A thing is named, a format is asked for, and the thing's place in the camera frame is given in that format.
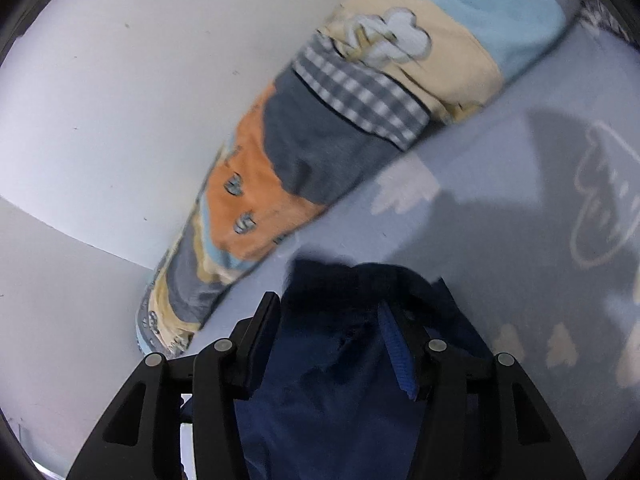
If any navy jacket with red collar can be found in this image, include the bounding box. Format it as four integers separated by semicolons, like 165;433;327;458
180;257;496;480

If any bed with light blue sheet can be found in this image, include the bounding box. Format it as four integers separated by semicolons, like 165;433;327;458
180;0;640;480

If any dark patterned cloth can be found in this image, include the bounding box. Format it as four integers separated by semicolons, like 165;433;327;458
580;0;632;42

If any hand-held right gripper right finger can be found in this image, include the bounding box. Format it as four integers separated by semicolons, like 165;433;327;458
377;301;587;480

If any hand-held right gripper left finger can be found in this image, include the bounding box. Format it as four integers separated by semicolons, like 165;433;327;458
66;291;282;480

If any rolled patchwork quilt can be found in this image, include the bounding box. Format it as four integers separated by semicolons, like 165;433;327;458
135;0;571;358

